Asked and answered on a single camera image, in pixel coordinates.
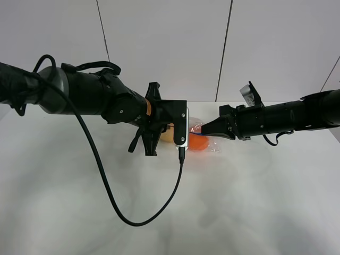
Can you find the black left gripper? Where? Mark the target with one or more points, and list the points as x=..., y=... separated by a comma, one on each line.
x=159, y=113

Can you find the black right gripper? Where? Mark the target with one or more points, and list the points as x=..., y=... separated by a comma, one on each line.
x=244, y=122

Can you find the clear zip bag blue strip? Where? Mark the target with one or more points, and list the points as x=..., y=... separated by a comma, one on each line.
x=195, y=125

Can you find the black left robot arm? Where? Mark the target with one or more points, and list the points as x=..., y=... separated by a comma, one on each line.
x=95, y=89

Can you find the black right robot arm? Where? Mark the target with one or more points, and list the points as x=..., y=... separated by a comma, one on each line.
x=313, y=112

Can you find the yellow toy pear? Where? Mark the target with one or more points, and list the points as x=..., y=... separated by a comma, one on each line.
x=167, y=136

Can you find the orange toy orange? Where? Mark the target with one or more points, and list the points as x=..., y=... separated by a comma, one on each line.
x=198, y=142

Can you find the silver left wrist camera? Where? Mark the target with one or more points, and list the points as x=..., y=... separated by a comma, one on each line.
x=181, y=129

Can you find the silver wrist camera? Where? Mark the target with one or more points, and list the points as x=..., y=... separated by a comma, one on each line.
x=181, y=129
x=248, y=94

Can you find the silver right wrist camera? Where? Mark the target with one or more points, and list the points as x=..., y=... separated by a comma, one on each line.
x=248, y=94

